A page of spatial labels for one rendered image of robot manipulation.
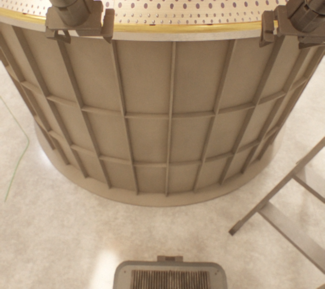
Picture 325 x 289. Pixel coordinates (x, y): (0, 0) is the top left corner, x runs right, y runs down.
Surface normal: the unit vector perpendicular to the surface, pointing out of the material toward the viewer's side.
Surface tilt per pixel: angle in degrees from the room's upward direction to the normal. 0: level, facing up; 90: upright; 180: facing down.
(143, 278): 0
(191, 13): 43
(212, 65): 90
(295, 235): 0
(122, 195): 0
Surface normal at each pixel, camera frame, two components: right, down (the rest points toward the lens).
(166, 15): 0.02, 0.04
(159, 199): 0.01, -0.65
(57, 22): 0.00, -0.18
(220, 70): 0.18, 0.75
